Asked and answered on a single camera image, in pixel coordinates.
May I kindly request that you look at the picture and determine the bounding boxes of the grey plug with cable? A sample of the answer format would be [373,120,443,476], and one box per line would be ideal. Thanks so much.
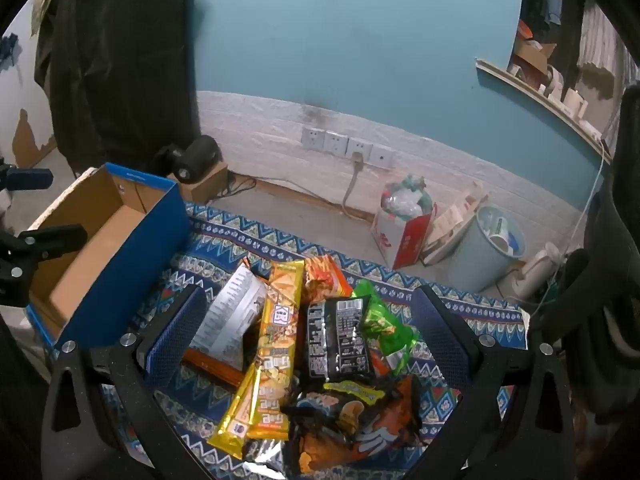
[342,152,366,216]

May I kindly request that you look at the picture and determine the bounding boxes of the dark hanging item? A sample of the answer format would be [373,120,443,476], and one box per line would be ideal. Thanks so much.
[0,34,21,68]

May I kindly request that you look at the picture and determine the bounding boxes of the open cardboard box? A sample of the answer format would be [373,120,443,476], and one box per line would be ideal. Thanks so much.
[510,40,557,78]

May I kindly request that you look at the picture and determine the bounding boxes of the blue patterned blanket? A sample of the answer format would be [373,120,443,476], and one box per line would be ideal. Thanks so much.
[45,200,531,480]

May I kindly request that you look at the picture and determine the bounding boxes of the orange snack bar packet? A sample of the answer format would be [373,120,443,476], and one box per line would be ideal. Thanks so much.
[182,349,246,388]

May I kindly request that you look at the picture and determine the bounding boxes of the blue cardboard box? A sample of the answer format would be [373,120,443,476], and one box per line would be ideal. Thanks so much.
[25,162,193,356]

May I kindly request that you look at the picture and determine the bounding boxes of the red white paper bag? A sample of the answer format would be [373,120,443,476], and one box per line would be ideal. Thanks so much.
[371,205,437,271]

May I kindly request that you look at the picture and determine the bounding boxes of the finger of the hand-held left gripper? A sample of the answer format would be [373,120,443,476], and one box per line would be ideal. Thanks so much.
[0,225,89,307]
[0,160,54,192]

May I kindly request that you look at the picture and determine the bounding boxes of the white snack packet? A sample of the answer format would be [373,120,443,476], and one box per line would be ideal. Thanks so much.
[189,262,268,373]

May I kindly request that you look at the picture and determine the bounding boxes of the white cable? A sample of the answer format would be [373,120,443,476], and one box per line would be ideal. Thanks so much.
[565,145,608,256]

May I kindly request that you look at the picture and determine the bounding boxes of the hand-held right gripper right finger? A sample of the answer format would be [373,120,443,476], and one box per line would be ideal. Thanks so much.
[400,284,576,480]

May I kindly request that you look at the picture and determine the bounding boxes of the black cylindrical device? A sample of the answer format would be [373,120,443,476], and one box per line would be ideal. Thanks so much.
[155,135,222,183]

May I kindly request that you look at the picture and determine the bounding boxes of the black cable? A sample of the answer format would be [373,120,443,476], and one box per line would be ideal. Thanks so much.
[220,172,258,198]

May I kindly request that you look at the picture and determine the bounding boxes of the grey waste bin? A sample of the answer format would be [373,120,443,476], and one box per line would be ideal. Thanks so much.
[447,205,527,293]

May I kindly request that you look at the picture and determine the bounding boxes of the long yellow snack packet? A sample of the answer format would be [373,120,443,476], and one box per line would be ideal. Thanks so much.
[247,259,306,441]

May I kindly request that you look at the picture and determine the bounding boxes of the grey white curtain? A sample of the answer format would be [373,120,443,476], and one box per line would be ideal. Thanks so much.
[575,5,631,101]

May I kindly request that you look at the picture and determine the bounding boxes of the green snack packet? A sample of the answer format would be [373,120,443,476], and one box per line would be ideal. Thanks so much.
[352,280,420,376]

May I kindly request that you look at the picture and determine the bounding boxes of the white cups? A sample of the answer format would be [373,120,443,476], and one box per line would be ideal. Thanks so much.
[537,67,588,121]

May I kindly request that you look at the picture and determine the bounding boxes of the crumpled plastic waste bundle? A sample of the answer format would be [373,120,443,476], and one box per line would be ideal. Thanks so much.
[381,174,433,221]

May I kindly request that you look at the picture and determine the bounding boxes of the white kettle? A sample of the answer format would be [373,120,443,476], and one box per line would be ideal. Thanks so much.
[515,242,566,301]

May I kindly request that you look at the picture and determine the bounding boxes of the large black orange chips bag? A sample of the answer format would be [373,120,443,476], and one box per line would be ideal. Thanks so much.
[245,375,423,478]

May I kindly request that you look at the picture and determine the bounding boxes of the light wooden pieces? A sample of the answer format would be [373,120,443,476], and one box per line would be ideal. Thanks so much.
[422,182,488,266]

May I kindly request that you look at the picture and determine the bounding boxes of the bright yellow snack packet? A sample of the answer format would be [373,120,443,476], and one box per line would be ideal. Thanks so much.
[207,360,261,461]

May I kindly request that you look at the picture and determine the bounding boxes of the orange red snack packet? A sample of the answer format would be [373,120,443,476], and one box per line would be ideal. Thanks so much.
[304,255,355,306]

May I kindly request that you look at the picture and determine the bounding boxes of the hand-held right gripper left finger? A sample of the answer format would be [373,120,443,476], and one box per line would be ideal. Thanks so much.
[41,285,221,480]

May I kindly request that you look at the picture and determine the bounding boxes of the small black snack packet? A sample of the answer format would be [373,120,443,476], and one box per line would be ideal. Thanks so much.
[306,296,373,380]

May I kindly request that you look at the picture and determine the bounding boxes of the dark hanging cloth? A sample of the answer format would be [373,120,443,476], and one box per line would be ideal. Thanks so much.
[34,0,201,176]

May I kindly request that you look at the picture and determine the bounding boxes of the wooden wall shelf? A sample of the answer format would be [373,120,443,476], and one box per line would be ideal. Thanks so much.
[475,57,613,166]

